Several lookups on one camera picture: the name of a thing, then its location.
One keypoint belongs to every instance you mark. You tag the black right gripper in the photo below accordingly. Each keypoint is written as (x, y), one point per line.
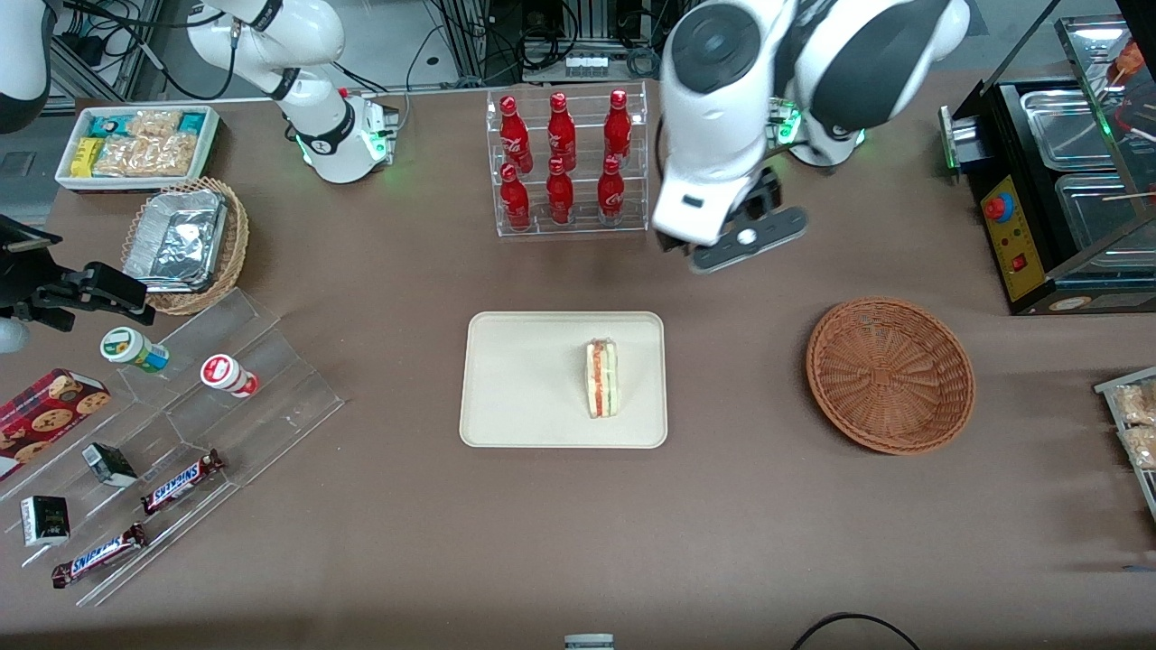
(27, 283)

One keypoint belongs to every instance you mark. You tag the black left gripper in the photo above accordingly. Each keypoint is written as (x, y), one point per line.
(766, 193)

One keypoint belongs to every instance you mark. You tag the triangular sandwich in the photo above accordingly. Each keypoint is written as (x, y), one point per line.
(602, 379)

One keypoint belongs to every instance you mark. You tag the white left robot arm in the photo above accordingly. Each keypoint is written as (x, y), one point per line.
(713, 126)

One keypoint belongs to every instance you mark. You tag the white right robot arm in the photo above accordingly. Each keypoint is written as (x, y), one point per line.
(316, 36)

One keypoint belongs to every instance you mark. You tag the light wicker basket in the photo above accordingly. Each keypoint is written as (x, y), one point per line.
(237, 244)

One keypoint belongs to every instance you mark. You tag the round brown wicker basket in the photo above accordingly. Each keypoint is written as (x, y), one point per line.
(890, 375)

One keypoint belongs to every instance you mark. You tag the cream rectangular serving tray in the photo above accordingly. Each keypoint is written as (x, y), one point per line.
(524, 379)

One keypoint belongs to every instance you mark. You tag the grey metal snack tray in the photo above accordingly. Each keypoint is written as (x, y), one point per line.
(1109, 388)

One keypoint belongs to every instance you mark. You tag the green lid white cup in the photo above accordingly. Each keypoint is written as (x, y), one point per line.
(131, 348)

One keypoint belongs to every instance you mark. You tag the silver foil container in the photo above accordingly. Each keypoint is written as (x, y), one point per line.
(176, 239)

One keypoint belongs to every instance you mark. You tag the white rectangular snack bin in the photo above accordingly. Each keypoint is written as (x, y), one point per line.
(68, 179)

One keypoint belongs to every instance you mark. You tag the yellow snack packet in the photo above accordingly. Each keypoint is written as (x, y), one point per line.
(86, 158)

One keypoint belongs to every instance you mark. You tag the large clear cracker bag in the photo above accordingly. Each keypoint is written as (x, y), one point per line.
(144, 155)

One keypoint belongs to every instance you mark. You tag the red lid white cup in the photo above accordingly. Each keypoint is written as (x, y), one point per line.
(226, 373)

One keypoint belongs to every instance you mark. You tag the red cola bottle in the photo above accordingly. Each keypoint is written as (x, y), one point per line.
(561, 135)
(618, 131)
(515, 203)
(560, 199)
(515, 140)
(611, 194)

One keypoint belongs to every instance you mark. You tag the red plaid cookie box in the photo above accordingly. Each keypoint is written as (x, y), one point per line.
(45, 420)

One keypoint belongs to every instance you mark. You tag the teal snack packet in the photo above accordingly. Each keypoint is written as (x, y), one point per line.
(108, 126)
(192, 123)

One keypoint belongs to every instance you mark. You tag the small clear cracker bag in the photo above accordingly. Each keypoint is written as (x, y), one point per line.
(153, 123)

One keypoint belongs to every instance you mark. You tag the small black box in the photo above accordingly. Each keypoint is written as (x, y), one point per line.
(110, 463)

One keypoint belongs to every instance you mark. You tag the clear acrylic bottle rack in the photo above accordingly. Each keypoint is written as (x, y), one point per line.
(582, 221)

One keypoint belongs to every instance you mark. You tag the clear acrylic step display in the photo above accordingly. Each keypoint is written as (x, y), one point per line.
(262, 424)

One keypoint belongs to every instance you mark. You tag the snickers chocolate bar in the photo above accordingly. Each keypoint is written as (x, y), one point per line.
(181, 481)
(99, 555)

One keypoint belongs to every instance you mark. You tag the white power strip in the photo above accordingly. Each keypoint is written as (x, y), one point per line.
(585, 65)

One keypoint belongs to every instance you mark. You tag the red emergency stop button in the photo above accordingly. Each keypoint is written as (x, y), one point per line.
(999, 208)

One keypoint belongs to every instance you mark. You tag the black and white box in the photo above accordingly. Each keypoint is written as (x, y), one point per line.
(45, 521)

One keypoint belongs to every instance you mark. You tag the black food warmer machine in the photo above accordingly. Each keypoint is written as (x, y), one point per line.
(1030, 217)

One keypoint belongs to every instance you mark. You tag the small steel pan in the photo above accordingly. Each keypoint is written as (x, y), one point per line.
(1070, 126)

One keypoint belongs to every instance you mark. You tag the large steel pan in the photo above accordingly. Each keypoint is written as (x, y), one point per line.
(1097, 217)

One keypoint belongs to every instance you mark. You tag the clear pastry bag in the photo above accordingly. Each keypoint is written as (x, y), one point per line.
(1141, 447)
(1136, 404)

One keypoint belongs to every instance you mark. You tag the small grey device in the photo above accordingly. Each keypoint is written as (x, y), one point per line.
(589, 643)

